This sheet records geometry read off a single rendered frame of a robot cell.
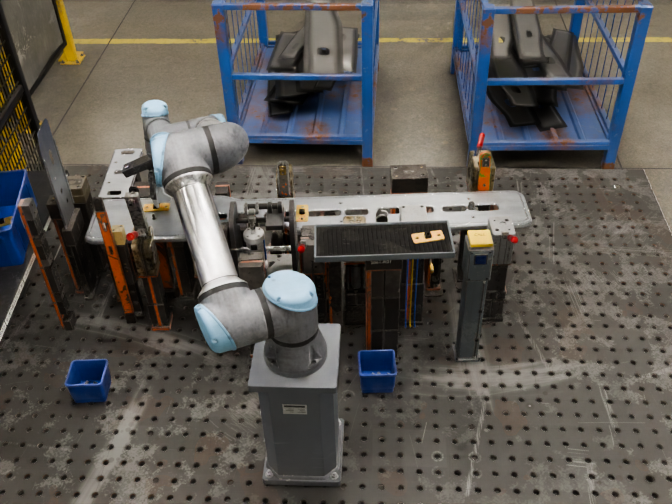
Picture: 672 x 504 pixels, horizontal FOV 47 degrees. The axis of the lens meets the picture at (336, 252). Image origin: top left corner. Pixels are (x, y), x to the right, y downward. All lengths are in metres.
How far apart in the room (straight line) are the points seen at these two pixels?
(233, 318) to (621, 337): 1.34
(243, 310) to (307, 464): 0.55
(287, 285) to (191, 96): 3.61
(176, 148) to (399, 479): 1.03
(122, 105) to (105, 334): 2.85
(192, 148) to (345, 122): 2.72
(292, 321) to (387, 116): 3.27
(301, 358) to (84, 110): 3.70
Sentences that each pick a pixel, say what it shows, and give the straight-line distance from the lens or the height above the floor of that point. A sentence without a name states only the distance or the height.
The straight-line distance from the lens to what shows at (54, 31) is 5.72.
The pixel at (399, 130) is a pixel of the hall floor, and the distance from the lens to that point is 4.74.
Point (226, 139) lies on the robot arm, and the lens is 1.85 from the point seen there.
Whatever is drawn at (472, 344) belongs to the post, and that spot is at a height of 0.77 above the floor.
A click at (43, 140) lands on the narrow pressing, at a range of 2.42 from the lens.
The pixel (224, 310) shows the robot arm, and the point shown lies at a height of 1.32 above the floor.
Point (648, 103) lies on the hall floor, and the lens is 5.28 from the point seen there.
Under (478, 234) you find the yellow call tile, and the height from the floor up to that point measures 1.16.
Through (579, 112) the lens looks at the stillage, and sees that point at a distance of 4.74.
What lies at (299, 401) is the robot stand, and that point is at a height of 1.03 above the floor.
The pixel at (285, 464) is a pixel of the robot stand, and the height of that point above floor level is 0.78.
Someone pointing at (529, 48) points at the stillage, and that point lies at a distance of 4.41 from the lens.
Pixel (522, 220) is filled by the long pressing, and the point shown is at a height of 1.00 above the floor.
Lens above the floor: 2.49
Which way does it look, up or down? 41 degrees down
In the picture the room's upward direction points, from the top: 2 degrees counter-clockwise
